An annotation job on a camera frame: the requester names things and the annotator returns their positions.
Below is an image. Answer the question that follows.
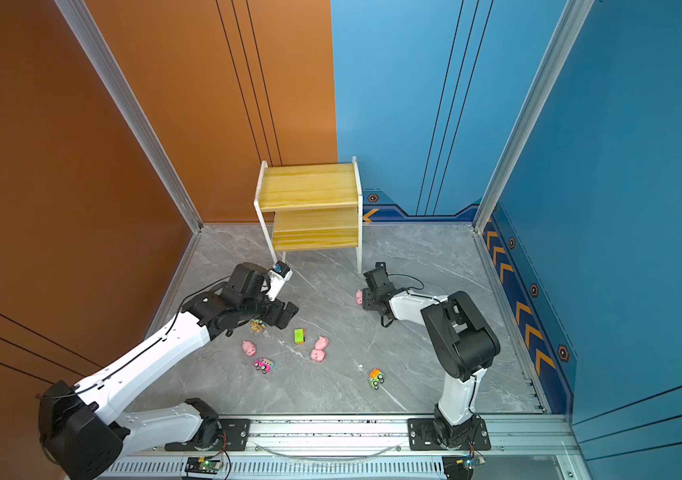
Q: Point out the white frame wooden shelf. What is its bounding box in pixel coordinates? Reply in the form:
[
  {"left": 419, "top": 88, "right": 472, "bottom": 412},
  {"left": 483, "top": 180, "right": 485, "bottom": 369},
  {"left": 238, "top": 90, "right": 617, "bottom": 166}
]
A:
[{"left": 253, "top": 158, "right": 363, "bottom": 273}]

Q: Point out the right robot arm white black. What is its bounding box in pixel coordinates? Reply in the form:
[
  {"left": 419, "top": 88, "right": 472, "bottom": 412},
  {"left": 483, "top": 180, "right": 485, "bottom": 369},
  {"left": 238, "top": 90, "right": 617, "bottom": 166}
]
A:
[{"left": 357, "top": 262, "right": 501, "bottom": 451}]

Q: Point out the aluminium corner post right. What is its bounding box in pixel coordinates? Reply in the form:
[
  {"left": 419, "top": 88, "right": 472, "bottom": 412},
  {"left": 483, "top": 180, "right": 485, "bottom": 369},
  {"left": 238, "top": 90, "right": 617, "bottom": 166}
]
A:
[{"left": 473, "top": 0, "right": 595, "bottom": 234}]

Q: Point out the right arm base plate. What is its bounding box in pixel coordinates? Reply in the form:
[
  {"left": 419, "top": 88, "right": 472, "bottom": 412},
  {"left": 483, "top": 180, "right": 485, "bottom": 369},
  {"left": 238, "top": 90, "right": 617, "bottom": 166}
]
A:
[{"left": 407, "top": 415, "right": 492, "bottom": 452}]

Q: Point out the aluminium corner post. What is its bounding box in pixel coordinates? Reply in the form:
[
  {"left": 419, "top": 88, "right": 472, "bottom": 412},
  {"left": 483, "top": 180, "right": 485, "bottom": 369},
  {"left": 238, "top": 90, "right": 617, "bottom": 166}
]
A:
[
  {"left": 473, "top": 0, "right": 595, "bottom": 234},
  {"left": 55, "top": 0, "right": 204, "bottom": 233}
]

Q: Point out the pink toy car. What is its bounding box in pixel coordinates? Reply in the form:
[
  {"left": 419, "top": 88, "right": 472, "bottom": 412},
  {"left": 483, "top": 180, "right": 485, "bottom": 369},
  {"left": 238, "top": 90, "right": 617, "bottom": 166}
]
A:
[{"left": 253, "top": 357, "right": 274, "bottom": 374}]

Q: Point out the green circuit board left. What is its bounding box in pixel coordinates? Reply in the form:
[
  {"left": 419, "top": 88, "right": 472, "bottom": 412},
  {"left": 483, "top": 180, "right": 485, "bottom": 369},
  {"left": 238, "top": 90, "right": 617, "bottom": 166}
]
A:
[{"left": 184, "top": 456, "right": 226, "bottom": 479}]

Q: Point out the orange green toy car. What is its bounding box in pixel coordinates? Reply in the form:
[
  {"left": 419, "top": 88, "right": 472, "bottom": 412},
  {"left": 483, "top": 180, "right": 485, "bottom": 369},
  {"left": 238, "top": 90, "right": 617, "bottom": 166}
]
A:
[{"left": 369, "top": 368, "right": 386, "bottom": 390}]

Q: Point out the yellow multicolour toy car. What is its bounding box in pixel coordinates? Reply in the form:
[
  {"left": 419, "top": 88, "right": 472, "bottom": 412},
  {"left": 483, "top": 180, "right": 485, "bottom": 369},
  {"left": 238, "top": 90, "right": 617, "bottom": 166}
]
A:
[{"left": 250, "top": 320, "right": 266, "bottom": 333}]

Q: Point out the aluminium corner post left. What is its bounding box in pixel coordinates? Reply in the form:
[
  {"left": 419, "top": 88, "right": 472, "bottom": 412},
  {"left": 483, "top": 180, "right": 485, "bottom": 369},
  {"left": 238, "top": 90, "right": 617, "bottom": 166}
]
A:
[{"left": 55, "top": 0, "right": 204, "bottom": 233}]

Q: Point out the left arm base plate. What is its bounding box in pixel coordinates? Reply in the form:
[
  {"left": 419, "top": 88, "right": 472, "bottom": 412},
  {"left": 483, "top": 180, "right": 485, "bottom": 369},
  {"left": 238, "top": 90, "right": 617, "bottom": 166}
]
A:
[{"left": 165, "top": 418, "right": 251, "bottom": 453}]

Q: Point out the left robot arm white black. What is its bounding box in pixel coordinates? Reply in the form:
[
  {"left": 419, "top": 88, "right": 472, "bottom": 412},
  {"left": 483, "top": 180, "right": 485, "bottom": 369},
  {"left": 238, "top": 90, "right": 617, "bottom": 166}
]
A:
[{"left": 38, "top": 261, "right": 299, "bottom": 479}]

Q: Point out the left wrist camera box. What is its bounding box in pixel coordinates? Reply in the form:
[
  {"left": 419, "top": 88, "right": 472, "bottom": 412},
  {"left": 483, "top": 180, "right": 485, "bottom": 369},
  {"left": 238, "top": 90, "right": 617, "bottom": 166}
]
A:
[{"left": 267, "top": 261, "right": 293, "bottom": 301}]

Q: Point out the circuit board right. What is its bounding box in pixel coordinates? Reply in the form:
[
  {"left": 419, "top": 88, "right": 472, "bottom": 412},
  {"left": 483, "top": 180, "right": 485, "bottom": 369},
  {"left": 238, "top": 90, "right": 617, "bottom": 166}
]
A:
[{"left": 442, "top": 452, "right": 486, "bottom": 480}]

